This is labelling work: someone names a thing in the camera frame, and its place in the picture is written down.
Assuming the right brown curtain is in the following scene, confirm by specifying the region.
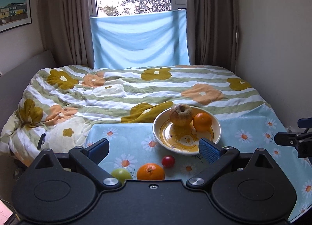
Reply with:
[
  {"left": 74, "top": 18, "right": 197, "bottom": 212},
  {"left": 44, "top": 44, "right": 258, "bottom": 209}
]
[{"left": 186, "top": 0, "right": 238, "bottom": 72}]

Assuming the brown curtain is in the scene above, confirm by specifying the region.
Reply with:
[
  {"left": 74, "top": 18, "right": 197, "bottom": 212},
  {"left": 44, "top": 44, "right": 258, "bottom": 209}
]
[
  {"left": 186, "top": 0, "right": 238, "bottom": 72},
  {"left": 38, "top": 0, "right": 94, "bottom": 68}
]

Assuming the green apple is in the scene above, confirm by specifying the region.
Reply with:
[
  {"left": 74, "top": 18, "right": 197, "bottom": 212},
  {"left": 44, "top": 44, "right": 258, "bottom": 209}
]
[{"left": 111, "top": 168, "right": 133, "bottom": 184}]

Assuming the large wrinkled yellow apple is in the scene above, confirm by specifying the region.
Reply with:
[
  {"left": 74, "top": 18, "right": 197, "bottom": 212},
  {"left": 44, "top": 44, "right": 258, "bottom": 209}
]
[{"left": 169, "top": 104, "right": 194, "bottom": 127}]

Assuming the left brown curtain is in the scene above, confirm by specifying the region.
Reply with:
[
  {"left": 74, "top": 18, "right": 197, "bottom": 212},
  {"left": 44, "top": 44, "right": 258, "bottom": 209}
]
[{"left": 38, "top": 0, "right": 94, "bottom": 68}]

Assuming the orange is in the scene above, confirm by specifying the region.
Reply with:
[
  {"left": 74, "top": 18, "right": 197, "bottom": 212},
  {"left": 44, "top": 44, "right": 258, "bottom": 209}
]
[
  {"left": 192, "top": 113, "right": 212, "bottom": 132},
  {"left": 136, "top": 163, "right": 165, "bottom": 180}
]

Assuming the framed houses picture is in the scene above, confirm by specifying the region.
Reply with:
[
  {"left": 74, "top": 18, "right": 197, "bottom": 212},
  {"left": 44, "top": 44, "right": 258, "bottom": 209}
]
[{"left": 0, "top": 0, "right": 32, "bottom": 33}]

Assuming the floral striped duvet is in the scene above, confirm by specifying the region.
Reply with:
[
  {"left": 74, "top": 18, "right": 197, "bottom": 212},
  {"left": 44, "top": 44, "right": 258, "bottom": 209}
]
[{"left": 1, "top": 65, "right": 270, "bottom": 165}]

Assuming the light blue window cloth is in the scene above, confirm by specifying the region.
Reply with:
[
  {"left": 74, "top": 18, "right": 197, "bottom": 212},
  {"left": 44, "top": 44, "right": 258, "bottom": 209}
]
[{"left": 90, "top": 10, "right": 190, "bottom": 69}]

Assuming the cream yellow ceramic bowl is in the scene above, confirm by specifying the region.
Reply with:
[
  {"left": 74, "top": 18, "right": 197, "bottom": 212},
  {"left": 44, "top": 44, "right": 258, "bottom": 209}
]
[{"left": 153, "top": 106, "right": 222, "bottom": 155}]

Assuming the red cherry tomato back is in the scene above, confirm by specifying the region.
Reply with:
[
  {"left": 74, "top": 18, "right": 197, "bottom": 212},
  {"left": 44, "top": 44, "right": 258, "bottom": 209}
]
[{"left": 161, "top": 155, "right": 175, "bottom": 168}]

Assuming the grey headboard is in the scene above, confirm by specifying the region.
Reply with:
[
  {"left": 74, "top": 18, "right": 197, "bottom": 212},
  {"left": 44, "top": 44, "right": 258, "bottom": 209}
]
[{"left": 0, "top": 50, "right": 57, "bottom": 127}]

